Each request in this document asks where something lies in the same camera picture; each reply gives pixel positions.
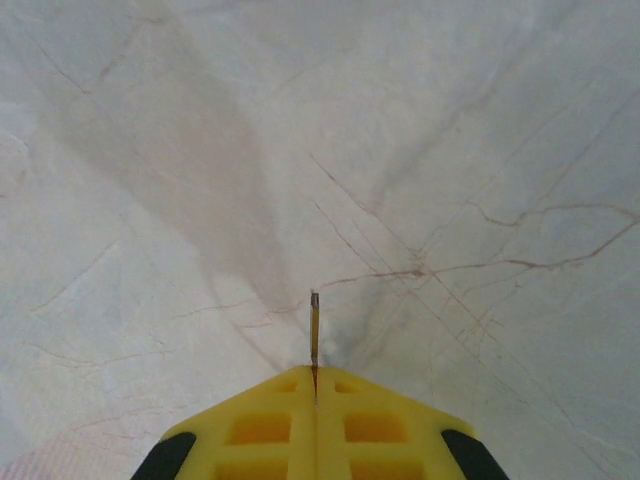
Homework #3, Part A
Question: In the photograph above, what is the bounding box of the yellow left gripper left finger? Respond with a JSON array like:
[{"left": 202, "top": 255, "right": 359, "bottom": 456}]
[{"left": 130, "top": 365, "right": 317, "bottom": 480}]

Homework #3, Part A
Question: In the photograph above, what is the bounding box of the small brass key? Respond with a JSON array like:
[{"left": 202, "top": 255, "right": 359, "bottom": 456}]
[{"left": 308, "top": 287, "right": 323, "bottom": 401}]

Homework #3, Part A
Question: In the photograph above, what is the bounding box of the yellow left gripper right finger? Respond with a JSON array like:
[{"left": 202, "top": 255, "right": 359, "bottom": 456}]
[{"left": 314, "top": 365, "right": 510, "bottom": 480}]

